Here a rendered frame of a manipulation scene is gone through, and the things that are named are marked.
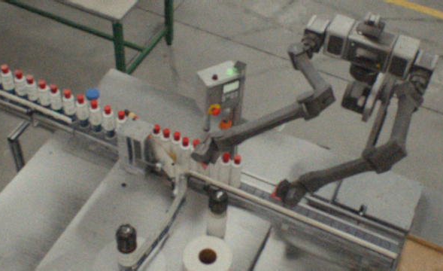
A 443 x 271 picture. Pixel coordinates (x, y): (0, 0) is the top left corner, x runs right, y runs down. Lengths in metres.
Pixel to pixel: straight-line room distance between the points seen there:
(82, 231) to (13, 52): 2.46
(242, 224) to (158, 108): 0.87
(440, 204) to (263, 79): 2.01
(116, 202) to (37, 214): 0.36
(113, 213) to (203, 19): 2.68
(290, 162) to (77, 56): 2.30
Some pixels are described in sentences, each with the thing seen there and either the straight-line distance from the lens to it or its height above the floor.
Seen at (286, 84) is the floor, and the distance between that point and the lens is 4.94.
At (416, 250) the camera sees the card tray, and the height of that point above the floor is 0.83.
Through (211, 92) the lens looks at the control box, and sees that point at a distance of 2.80.
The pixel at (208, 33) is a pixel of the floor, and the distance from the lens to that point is 5.31.
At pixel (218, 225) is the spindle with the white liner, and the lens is 2.89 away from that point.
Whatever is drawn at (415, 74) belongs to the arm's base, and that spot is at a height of 1.48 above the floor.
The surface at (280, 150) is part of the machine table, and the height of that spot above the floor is 0.83.
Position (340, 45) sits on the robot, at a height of 1.46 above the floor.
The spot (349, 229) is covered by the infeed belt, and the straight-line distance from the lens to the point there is 3.12.
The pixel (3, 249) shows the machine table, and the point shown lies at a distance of 3.13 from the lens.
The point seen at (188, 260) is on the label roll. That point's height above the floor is 1.02.
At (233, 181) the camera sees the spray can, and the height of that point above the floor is 0.93.
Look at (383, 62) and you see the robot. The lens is 3.05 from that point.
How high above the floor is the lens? 3.41
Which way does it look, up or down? 47 degrees down
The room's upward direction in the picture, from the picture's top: 5 degrees clockwise
